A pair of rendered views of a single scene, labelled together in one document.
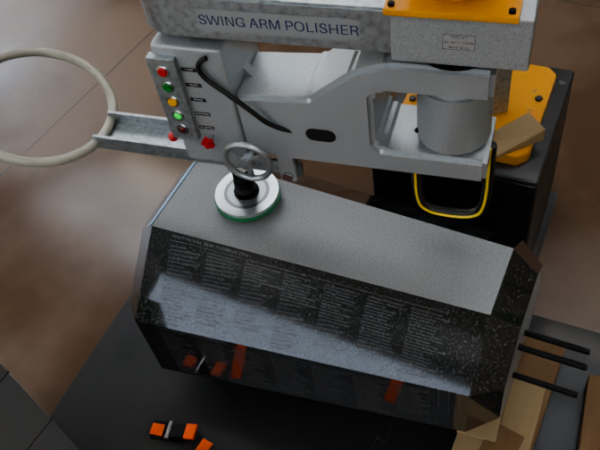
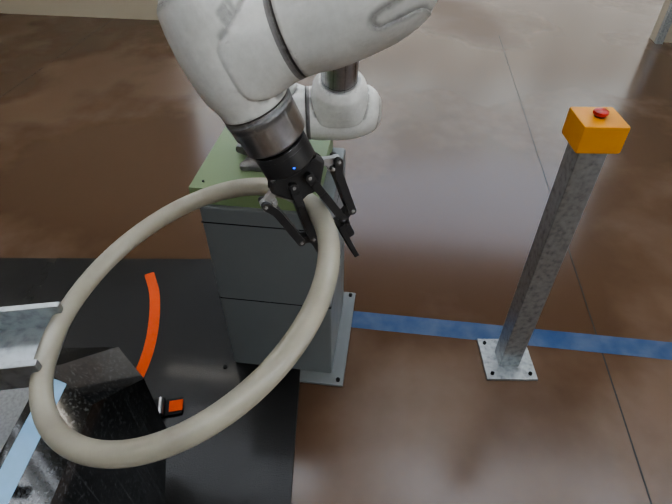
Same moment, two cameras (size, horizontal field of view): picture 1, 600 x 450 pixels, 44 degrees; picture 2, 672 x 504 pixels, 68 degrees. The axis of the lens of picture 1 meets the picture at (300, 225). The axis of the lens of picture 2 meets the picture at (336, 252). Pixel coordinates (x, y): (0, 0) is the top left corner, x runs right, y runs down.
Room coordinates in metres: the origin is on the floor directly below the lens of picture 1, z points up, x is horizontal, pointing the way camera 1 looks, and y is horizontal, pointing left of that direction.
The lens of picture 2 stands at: (2.48, 0.67, 1.69)
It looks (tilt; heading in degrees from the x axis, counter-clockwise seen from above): 42 degrees down; 147
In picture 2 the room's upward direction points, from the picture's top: straight up
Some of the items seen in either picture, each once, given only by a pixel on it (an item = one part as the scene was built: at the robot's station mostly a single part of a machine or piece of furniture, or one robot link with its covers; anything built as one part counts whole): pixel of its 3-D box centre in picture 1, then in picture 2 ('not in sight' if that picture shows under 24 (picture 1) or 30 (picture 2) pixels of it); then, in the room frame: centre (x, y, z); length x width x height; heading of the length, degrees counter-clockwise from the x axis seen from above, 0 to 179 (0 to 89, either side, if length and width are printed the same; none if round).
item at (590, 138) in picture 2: not in sight; (542, 263); (1.84, 1.91, 0.54); 0.20 x 0.20 x 1.09; 57
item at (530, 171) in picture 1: (469, 175); not in sight; (1.97, -0.71, 0.37); 0.66 x 0.66 x 0.74; 57
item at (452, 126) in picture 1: (454, 104); not in sight; (1.38, -0.45, 1.34); 0.19 x 0.19 x 0.20
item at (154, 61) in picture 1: (175, 97); not in sight; (1.59, 0.26, 1.37); 0.08 x 0.03 x 0.28; 64
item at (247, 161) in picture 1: (251, 153); not in sight; (1.51, 0.09, 1.20); 0.15 x 0.10 x 0.15; 64
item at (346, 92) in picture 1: (352, 108); not in sight; (1.48, -0.20, 1.30); 0.74 x 0.23 x 0.49; 64
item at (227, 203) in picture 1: (246, 192); not in sight; (1.67, 0.15, 0.87); 0.21 x 0.21 x 0.01
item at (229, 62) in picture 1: (244, 89); not in sight; (1.63, 0.08, 1.32); 0.36 x 0.22 x 0.45; 64
